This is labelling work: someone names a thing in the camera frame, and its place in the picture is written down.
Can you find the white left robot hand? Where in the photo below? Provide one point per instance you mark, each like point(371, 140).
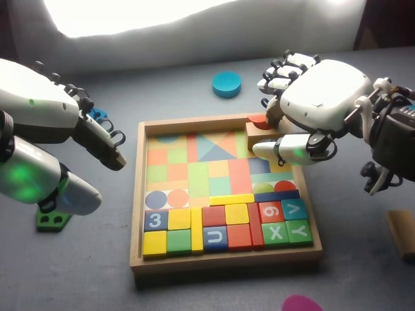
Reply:
point(32, 103)

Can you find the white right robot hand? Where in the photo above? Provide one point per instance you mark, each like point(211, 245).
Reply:
point(324, 94)

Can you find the natural wooden block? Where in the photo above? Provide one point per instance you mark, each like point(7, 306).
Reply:
point(259, 136)

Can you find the blue small piece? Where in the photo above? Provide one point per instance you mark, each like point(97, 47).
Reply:
point(99, 113)

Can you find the blue round disc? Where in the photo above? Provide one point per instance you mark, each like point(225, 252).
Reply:
point(227, 84)

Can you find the green block with two holes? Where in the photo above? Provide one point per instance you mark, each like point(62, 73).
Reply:
point(50, 222)

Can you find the natural wood plank block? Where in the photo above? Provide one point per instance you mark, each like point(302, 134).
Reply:
point(402, 233)

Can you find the dark brown background panel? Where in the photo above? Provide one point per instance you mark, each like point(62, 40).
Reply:
point(386, 22)

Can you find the white backdrop cloth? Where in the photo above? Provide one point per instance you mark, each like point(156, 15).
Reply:
point(227, 42)

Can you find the grey table cloth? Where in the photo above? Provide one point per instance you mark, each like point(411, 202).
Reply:
point(65, 275)

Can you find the wooden puzzle tray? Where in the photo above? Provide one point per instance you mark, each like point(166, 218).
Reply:
point(223, 264)

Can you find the magenta round disc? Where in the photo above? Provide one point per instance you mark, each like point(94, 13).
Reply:
point(301, 304)

